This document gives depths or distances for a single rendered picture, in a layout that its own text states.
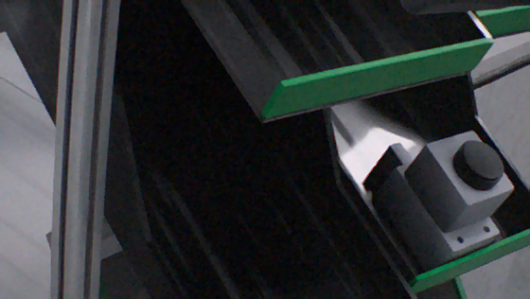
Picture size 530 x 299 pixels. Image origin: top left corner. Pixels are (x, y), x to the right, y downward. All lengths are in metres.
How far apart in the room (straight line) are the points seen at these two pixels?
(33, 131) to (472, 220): 0.90
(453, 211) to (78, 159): 0.22
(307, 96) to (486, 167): 0.20
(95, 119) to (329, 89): 0.13
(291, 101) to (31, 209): 0.87
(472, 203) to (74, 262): 0.22
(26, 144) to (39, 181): 0.09
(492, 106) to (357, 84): 1.54
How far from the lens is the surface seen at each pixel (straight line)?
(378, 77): 0.48
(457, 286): 0.80
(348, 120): 0.71
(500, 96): 2.02
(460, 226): 0.65
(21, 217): 1.29
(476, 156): 0.64
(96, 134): 0.55
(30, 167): 1.38
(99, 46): 0.53
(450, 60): 0.52
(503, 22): 0.59
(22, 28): 0.63
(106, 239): 0.59
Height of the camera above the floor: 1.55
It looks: 28 degrees down
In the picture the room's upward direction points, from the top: 9 degrees clockwise
